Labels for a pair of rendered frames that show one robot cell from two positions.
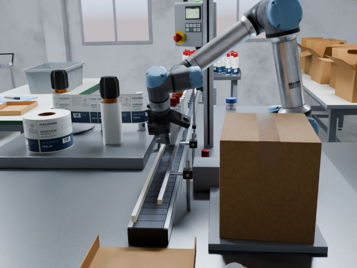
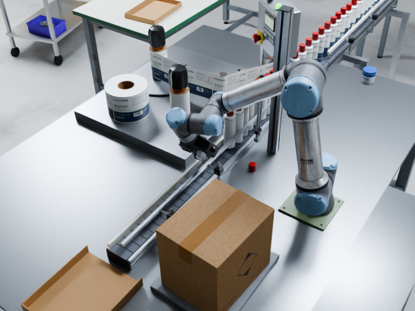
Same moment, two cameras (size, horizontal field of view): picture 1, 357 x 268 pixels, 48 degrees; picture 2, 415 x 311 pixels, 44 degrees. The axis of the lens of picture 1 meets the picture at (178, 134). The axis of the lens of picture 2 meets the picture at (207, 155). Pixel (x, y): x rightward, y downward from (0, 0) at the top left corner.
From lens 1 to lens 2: 1.18 m
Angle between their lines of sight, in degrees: 35
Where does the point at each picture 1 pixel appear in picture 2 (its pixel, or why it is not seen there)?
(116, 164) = (165, 155)
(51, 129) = (123, 105)
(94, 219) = (105, 220)
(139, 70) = not seen: outside the picture
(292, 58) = (305, 139)
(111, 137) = not seen: hidden behind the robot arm
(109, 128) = not seen: hidden behind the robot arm
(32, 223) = (66, 207)
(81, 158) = (139, 140)
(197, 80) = (210, 132)
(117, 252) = (94, 263)
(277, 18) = (285, 104)
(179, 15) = (261, 15)
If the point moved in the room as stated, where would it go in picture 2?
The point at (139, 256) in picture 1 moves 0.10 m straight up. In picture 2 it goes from (104, 273) to (100, 255)
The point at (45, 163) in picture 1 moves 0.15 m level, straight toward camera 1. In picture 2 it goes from (115, 132) to (104, 153)
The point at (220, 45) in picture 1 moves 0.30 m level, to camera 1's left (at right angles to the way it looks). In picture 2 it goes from (253, 94) to (180, 74)
